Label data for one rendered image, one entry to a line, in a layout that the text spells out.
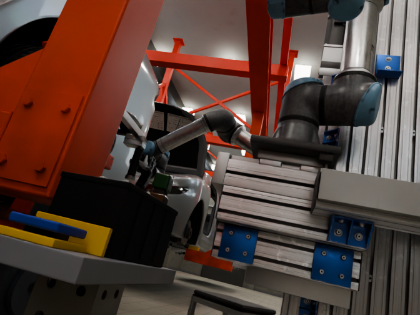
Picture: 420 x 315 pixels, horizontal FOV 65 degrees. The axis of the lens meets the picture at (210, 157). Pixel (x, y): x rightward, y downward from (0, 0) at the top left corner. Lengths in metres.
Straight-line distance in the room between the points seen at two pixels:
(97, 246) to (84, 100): 0.35
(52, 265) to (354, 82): 0.82
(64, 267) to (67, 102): 0.42
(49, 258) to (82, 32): 0.56
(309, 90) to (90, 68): 0.57
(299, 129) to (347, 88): 0.17
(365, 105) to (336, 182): 0.27
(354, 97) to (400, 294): 0.53
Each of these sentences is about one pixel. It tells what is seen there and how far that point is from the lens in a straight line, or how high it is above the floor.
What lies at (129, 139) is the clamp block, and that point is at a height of 0.92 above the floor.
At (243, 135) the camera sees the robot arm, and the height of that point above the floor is 1.12.
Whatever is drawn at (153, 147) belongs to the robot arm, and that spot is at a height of 0.95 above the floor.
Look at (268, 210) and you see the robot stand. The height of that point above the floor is 0.64.
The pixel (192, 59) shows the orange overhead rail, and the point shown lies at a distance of 5.21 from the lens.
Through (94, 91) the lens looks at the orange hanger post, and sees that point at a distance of 0.76.
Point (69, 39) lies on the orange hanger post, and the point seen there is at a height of 0.88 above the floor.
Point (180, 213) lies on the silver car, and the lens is 3.95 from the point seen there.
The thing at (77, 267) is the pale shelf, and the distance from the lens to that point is 0.41.
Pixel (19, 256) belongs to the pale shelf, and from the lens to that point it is 0.44.
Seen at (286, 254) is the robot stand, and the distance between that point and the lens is 0.88.
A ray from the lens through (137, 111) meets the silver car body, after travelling 2.16.
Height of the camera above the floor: 0.47
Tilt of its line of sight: 18 degrees up
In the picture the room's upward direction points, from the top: 14 degrees clockwise
